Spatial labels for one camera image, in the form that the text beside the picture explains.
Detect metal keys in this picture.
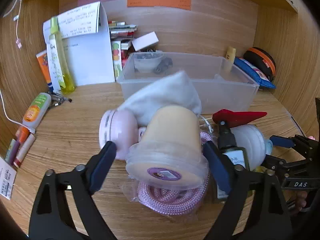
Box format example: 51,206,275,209
47,92,73,108

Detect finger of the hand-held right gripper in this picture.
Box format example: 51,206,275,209
261,154,297,179
269,135,300,150

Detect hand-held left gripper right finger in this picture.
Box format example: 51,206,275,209
202,140,293,240

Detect white cable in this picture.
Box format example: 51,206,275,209
0,89,25,128

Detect beige cup with clear lid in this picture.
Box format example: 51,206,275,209
125,105,210,190

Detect wooden desktop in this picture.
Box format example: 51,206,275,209
0,80,313,240

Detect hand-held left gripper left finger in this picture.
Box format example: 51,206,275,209
29,141,118,240

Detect white printed receipt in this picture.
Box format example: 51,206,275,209
0,155,17,200

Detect clear bowl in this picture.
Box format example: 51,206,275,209
134,52,165,73

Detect small white box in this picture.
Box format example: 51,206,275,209
131,31,159,52

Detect black and orange pouch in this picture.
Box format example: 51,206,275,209
243,47,277,83

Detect orange marker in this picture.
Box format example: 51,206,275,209
15,126,29,143

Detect yellow liquid bottle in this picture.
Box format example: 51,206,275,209
50,17,75,95

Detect clear plastic bin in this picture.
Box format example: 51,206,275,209
117,52,260,115

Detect pink rope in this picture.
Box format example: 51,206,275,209
126,131,213,217

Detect blue snack packet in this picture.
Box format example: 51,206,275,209
234,57,277,89

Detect pink round container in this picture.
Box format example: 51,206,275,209
98,110,142,161

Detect white printed tube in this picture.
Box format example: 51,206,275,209
46,34,63,91

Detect white cloth pouch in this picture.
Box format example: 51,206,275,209
117,70,202,126

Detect thin hanging white cord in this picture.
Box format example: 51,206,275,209
3,0,25,48

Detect spray bottle with red trigger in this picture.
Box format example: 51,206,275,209
212,109,268,202

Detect orange tube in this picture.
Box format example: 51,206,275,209
36,49,54,92

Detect pale yellow tube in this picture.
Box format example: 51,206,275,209
224,46,237,75

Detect person's right hand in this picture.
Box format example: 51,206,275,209
294,192,310,213

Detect fruit printed box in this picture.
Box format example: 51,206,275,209
111,40,123,82

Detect stack of flat packets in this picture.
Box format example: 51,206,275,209
107,20,138,40

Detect purple pen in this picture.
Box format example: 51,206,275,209
9,140,21,166

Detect orange paper note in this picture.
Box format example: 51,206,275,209
127,0,192,11

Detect green stick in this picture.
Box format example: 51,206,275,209
5,138,17,162

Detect cream and red tube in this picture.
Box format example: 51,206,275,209
13,133,36,169

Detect white round ribbed object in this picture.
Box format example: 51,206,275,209
231,124,267,171

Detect small black object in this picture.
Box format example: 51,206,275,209
153,57,174,75

